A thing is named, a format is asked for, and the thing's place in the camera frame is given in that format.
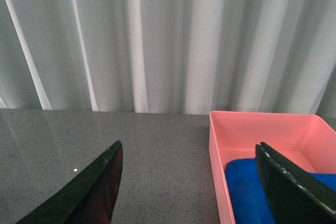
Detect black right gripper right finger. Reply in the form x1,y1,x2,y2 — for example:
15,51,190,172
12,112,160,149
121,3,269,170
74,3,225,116
255,142,335,223

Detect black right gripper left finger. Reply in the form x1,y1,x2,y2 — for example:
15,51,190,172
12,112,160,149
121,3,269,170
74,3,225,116
18,140,123,223

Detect blue microfiber cloth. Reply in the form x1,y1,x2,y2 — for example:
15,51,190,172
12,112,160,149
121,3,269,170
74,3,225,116
225,158,335,223

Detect pink plastic bin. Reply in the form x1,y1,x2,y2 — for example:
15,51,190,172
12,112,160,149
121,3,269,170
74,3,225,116
209,111,335,223

